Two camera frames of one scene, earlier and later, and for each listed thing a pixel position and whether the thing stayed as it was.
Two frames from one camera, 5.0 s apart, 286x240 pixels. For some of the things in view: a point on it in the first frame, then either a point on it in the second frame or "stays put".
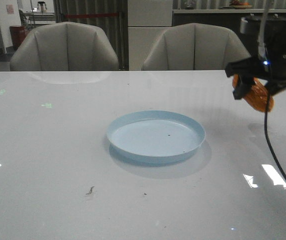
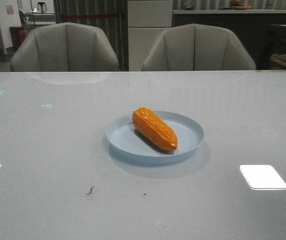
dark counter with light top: (230, 19) stays put
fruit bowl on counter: (238, 5) stays put
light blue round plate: (154, 137) stays put
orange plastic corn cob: (257, 98) -> (154, 129)
